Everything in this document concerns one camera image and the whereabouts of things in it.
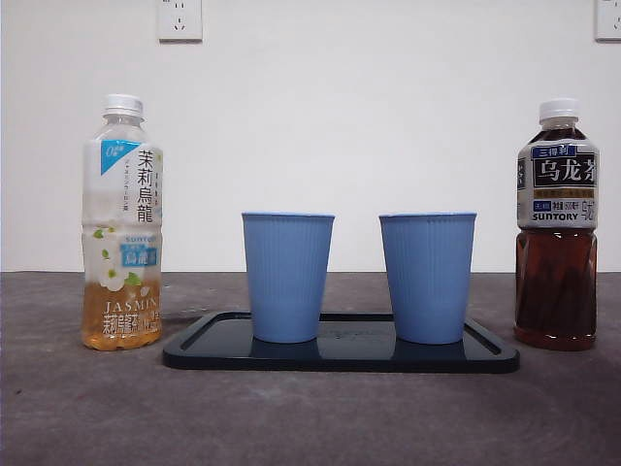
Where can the white wall socket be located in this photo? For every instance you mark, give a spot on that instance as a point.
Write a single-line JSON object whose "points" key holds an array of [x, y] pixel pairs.
{"points": [[609, 22], [179, 22]]}

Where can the dark rectangular tray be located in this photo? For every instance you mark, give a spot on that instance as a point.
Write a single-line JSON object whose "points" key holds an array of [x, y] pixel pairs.
{"points": [[349, 356]]}

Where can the blue ribbed plastic cup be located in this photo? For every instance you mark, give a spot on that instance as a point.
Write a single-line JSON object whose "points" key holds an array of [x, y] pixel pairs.
{"points": [[288, 276], [427, 276]]}

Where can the dark oolong tea bottle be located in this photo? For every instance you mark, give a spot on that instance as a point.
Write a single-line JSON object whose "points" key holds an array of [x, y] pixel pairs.
{"points": [[555, 291]]}

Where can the jasmine tea bottle white label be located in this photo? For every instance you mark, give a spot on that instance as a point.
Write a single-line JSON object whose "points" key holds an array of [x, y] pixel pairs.
{"points": [[121, 204]]}

